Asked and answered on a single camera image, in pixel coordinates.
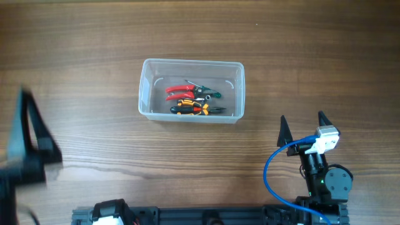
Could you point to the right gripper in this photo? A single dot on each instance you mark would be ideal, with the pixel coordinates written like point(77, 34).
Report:
point(285, 135)

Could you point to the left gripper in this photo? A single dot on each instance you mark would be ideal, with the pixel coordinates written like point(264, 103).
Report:
point(20, 147)

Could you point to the orange black needle-nose pliers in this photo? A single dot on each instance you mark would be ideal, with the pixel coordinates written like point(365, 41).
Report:
point(206, 108)

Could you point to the green handled screwdriver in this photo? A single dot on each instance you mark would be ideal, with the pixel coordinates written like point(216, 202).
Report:
point(214, 92)

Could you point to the red handled pruning shears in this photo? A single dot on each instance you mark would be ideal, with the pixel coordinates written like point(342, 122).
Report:
point(189, 91)

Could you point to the black red screwdriver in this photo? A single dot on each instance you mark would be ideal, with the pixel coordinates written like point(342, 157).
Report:
point(186, 110)

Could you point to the silver L-shaped socket wrench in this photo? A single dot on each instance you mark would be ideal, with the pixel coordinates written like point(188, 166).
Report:
point(206, 98)

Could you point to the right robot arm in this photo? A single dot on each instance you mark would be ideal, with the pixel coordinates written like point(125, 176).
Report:
point(328, 184)

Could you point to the clear plastic container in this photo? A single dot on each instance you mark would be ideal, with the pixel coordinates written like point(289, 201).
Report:
point(228, 78)

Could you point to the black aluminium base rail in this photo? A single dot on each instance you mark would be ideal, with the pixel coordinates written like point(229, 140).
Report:
point(261, 215)

